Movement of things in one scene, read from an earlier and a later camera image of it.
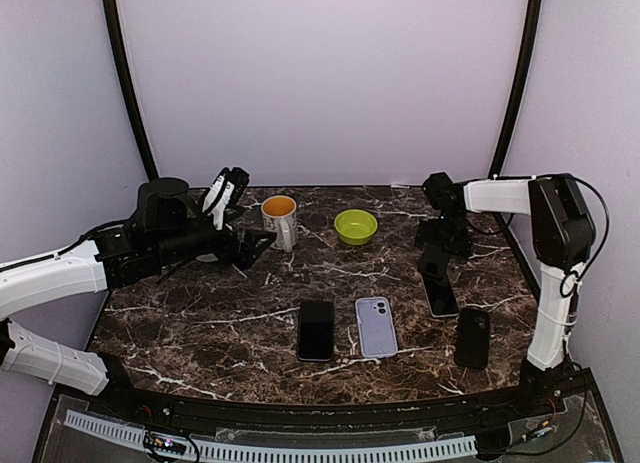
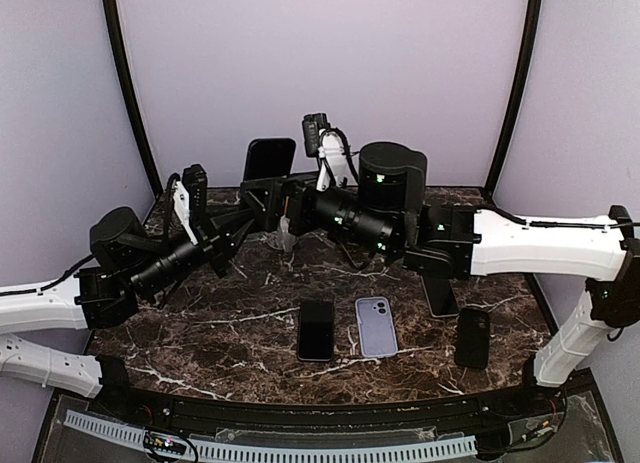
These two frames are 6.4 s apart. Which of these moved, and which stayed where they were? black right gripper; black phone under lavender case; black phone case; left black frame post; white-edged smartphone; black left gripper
Moved: black left gripper; black right gripper
Stayed: black phone under lavender case; black phone case; white-edged smartphone; left black frame post
